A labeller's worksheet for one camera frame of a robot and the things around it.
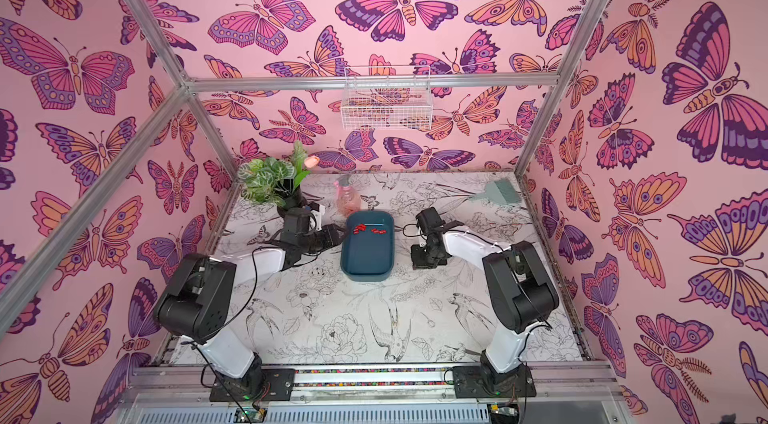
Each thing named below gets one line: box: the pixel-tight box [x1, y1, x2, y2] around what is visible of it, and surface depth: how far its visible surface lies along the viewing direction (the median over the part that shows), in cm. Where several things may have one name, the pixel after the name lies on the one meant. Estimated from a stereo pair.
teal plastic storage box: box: [340, 211, 395, 282], surface depth 102 cm
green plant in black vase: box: [238, 141, 320, 211], surface depth 87 cm
